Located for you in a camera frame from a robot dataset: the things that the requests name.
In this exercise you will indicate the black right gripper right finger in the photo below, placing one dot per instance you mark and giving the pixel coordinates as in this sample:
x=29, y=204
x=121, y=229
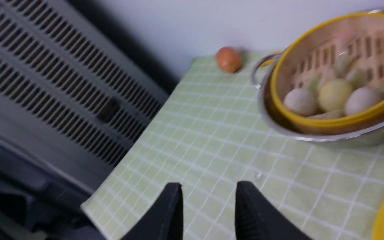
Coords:
x=258, y=219

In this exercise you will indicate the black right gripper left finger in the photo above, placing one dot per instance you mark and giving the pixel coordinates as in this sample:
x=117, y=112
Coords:
x=163, y=220

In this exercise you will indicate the bamboo steamer basket yellow rim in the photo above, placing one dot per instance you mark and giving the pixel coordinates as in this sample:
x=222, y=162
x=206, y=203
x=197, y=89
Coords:
x=338, y=73

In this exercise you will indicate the green checked tablecloth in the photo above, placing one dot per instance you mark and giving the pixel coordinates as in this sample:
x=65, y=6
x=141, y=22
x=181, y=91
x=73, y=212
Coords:
x=208, y=136

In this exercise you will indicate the white steamed bun left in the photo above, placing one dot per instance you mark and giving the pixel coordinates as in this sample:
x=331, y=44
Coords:
x=301, y=101

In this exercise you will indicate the white steamed bun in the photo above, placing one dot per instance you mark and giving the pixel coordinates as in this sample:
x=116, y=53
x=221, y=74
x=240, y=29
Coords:
x=301, y=101
x=360, y=100

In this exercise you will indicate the pale dumpling front left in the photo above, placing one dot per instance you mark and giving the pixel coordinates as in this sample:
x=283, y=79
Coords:
x=335, y=114

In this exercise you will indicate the green dumpling left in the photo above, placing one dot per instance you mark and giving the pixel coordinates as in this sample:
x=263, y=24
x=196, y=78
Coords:
x=313, y=83

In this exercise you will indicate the green dumpling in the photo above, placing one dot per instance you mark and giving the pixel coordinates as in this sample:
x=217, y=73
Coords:
x=343, y=64
x=357, y=78
x=313, y=83

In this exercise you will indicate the yellow steamed bun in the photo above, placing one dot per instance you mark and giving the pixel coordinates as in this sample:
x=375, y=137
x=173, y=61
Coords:
x=334, y=94

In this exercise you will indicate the yellow banana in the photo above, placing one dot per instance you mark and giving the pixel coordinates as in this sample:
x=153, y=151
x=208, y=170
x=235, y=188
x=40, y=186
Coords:
x=270, y=61

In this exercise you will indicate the white steamed bun front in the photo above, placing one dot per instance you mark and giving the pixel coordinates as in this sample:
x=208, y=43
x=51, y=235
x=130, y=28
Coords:
x=360, y=100

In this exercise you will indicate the grey vented metal panel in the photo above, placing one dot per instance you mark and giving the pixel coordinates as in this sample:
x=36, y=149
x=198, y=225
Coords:
x=71, y=103

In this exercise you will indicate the green dumpling upper right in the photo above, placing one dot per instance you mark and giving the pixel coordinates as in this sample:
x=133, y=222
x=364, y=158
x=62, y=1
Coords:
x=357, y=78

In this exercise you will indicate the green dumpling upper middle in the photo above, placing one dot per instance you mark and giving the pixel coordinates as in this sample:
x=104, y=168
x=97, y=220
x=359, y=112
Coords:
x=343, y=64

